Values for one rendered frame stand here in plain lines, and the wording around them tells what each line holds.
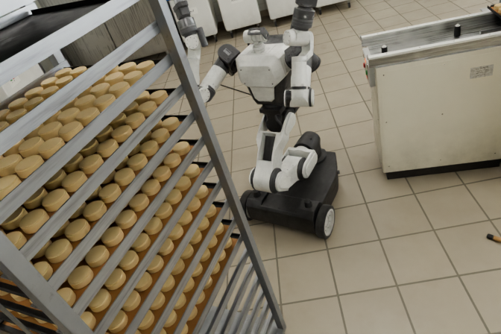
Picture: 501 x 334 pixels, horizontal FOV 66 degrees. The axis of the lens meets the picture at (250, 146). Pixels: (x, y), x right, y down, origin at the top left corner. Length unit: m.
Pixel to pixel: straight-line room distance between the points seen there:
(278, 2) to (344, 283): 4.19
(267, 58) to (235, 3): 3.70
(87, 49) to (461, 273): 5.13
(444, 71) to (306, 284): 1.36
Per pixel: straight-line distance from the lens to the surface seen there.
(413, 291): 2.20
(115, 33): 5.72
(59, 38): 0.83
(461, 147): 2.65
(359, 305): 2.15
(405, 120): 2.43
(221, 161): 1.22
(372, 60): 2.21
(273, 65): 1.92
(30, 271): 0.78
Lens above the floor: 1.84
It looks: 34 degrees down
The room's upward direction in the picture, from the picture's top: 17 degrees counter-clockwise
